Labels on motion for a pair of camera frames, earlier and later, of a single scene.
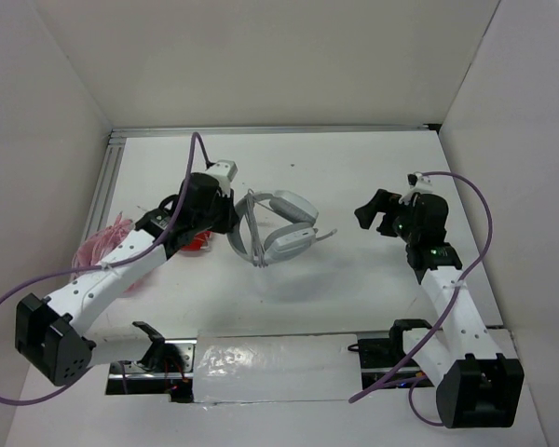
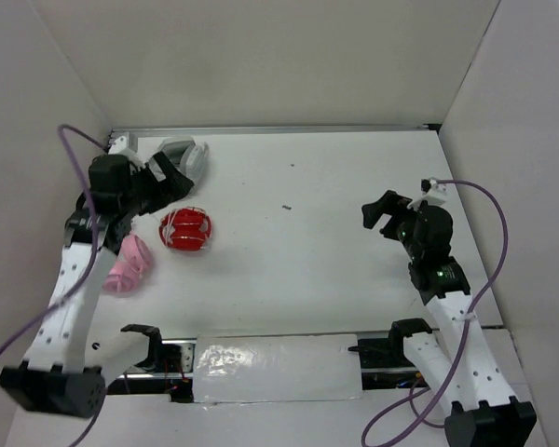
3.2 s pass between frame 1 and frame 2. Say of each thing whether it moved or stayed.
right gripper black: stayed
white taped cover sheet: stayed
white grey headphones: moved
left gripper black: moved
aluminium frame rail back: stayed
